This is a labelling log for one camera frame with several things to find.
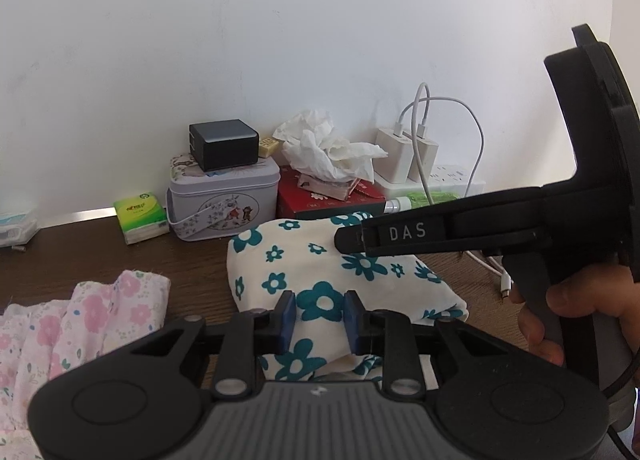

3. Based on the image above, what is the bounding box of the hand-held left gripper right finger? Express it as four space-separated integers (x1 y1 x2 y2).
345 291 508 398

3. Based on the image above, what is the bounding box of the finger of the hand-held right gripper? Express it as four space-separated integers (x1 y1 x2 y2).
334 186 546 257

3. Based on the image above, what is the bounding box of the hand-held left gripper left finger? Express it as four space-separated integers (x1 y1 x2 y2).
127 291 297 398

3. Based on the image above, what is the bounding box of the white teal-flowered dress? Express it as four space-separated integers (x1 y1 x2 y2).
227 212 470 383

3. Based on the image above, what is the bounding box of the person's right hand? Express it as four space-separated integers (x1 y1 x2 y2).
510 267 640 371

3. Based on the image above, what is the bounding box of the red tissue box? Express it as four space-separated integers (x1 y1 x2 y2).
276 166 388 221

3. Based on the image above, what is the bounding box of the green clear bottle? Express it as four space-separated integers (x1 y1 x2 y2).
384 191 461 215

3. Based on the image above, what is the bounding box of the white charger plug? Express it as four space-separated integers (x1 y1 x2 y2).
402 131 441 185
375 126 418 185

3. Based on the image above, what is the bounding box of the crumpled white tissue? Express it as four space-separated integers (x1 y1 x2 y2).
272 110 390 185

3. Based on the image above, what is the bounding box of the white power strip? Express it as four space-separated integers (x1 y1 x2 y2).
372 164 487 201

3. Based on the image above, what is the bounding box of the grey decorated tin box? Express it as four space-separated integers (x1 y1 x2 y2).
166 154 282 243

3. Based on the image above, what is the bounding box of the black charger block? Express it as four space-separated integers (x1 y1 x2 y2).
188 120 260 173

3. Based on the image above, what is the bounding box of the green tissue packet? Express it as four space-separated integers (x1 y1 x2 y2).
113 191 171 245

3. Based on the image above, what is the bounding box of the pink floral garment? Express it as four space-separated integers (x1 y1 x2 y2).
0 270 171 451

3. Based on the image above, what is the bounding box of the white rectangular pack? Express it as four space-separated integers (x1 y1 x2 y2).
0 209 40 249

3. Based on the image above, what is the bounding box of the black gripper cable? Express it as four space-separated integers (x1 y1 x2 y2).
597 365 640 460

